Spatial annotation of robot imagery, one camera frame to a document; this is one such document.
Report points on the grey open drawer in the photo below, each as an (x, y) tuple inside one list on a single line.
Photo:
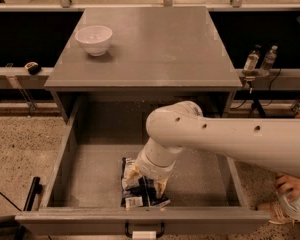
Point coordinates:
[(83, 195)]

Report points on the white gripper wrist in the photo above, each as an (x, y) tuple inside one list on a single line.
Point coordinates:
[(152, 168)]

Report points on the white ceramic bowl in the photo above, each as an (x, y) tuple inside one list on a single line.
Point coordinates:
[(95, 40)]

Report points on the blue chip bag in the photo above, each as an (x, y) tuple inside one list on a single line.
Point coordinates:
[(141, 192)]

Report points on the white sneaker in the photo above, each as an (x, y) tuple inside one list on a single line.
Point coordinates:
[(280, 214)]

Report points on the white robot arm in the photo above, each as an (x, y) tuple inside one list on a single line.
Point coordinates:
[(269, 143)]

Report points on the black drawer handle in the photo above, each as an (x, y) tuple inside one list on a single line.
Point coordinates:
[(144, 235)]

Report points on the clear bottle white cap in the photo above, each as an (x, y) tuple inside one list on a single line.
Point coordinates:
[(268, 61)]

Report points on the grey cabinet counter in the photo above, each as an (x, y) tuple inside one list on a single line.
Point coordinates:
[(152, 48)]

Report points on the black bar at left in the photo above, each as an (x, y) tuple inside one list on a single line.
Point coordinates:
[(35, 190)]

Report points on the black tripod stand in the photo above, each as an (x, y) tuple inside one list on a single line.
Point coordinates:
[(256, 103)]

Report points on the clear bottle dark cap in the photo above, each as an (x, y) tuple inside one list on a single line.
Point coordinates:
[(252, 60)]

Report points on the person's hand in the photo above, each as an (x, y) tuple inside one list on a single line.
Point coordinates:
[(288, 185)]

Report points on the black yellow tape measure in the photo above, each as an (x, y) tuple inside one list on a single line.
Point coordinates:
[(33, 68)]

